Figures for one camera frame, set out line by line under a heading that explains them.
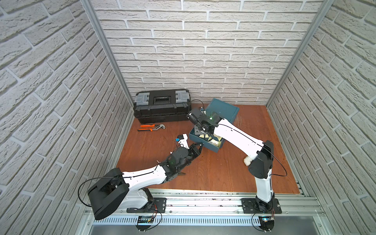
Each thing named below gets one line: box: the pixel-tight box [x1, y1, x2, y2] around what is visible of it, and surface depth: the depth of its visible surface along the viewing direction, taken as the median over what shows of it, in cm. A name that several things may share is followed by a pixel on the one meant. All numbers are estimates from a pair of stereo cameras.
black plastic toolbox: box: [133, 89, 190, 124], surface depth 100 cm
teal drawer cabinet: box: [205, 97, 240, 124], surface depth 90 cm
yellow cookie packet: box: [208, 138, 222, 148], surface depth 81 cm
